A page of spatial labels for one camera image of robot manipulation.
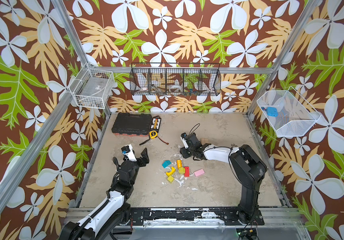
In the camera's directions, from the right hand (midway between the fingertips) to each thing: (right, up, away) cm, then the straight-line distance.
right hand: (182, 149), depth 98 cm
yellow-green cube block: (-1, -11, -11) cm, 15 cm away
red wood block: (+2, -12, -9) cm, 16 cm away
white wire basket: (-54, +37, -12) cm, 67 cm away
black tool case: (-39, +17, +11) cm, 43 cm away
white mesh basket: (+59, +20, -19) cm, 65 cm away
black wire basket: (-5, +47, 0) cm, 47 cm away
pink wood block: (+9, -13, -9) cm, 18 cm away
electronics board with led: (+30, -37, -25) cm, 54 cm away
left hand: (-26, +3, -16) cm, 30 cm away
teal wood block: (-11, -8, -7) cm, 15 cm away
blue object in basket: (+52, +24, -11) cm, 58 cm away
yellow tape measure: (-20, +9, +7) cm, 23 cm away
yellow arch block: (-7, -12, -9) cm, 16 cm away
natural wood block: (+16, +5, +6) cm, 18 cm away
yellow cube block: (-8, -15, -13) cm, 22 cm away
